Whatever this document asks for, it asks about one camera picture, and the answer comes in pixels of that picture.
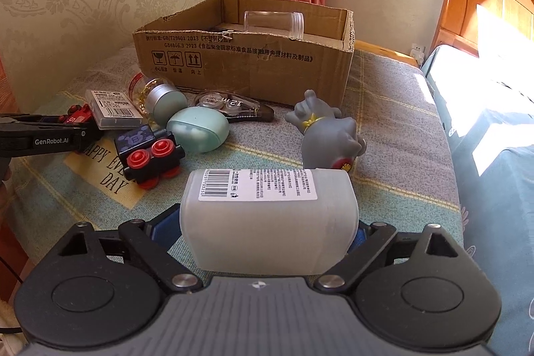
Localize grey rubber animal toy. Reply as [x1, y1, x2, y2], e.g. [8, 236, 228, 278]
[284, 89, 366, 172]

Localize white translucent plastic bottle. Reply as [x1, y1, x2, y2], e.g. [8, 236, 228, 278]
[180, 169, 358, 276]

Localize mint green oval case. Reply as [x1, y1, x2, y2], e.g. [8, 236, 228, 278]
[167, 106, 230, 154]

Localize blue floral bedsheet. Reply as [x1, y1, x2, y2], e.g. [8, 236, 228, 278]
[422, 45, 533, 355]

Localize clear card case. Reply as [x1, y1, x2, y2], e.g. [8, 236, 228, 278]
[85, 89, 144, 131]

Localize red toy fire truck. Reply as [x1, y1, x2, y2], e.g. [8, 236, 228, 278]
[58, 104, 94, 125]

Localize brown cardboard box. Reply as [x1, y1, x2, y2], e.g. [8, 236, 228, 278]
[133, 0, 355, 106]

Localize correction tape dispenser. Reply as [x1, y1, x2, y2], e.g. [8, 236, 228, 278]
[194, 90, 274, 123]

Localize white wall plug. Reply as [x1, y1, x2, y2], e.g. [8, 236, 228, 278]
[410, 43, 426, 66]

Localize clear plastic jar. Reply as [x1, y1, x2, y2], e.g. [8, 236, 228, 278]
[244, 11, 304, 40]

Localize glass bottle gold capsules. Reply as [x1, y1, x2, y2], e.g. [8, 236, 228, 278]
[127, 72, 188, 127]

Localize black toy train red wheels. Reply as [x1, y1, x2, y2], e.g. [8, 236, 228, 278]
[114, 125, 186, 190]

